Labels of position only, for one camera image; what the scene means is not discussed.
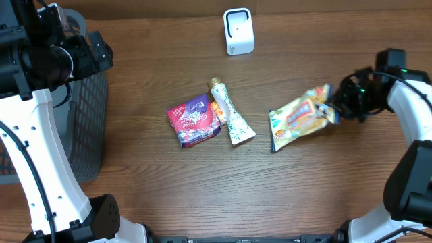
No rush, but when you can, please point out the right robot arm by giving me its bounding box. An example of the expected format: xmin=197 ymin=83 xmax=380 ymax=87
xmin=326 ymin=48 xmax=431 ymax=243

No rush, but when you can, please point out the dark grey plastic basket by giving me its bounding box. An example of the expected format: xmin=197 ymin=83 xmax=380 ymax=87
xmin=0 ymin=8 xmax=109 ymax=185

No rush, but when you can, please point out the purple red pad package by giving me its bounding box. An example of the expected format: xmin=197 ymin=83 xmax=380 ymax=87
xmin=166 ymin=94 xmax=221 ymax=148

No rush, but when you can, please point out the white bottle gold cap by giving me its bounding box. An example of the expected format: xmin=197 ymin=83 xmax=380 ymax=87
xmin=207 ymin=77 xmax=256 ymax=145

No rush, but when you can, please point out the white barcode scanner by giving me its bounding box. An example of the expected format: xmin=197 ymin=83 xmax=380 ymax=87
xmin=223 ymin=7 xmax=254 ymax=55

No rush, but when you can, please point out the yellow wipes package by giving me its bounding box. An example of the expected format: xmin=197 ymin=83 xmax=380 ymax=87
xmin=269 ymin=84 xmax=340 ymax=152

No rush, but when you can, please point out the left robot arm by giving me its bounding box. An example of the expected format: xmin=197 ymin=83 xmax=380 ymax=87
xmin=1 ymin=1 xmax=149 ymax=242

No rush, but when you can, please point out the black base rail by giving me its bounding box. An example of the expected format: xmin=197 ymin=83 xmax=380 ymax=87
xmin=147 ymin=234 xmax=333 ymax=243

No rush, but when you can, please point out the small orange packet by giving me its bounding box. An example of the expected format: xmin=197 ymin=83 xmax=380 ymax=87
xmin=211 ymin=101 xmax=227 ymax=126

